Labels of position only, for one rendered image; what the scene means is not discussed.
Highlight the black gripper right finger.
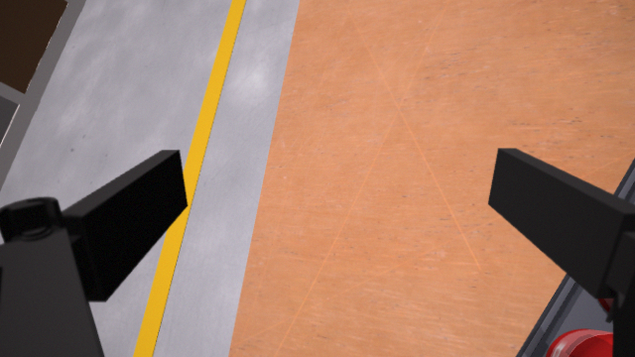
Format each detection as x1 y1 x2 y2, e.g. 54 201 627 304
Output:
488 148 635 357

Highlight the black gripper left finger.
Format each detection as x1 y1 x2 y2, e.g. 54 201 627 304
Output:
0 150 188 357

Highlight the grey rectangular tray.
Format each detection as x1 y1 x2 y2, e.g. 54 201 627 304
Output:
516 158 635 357

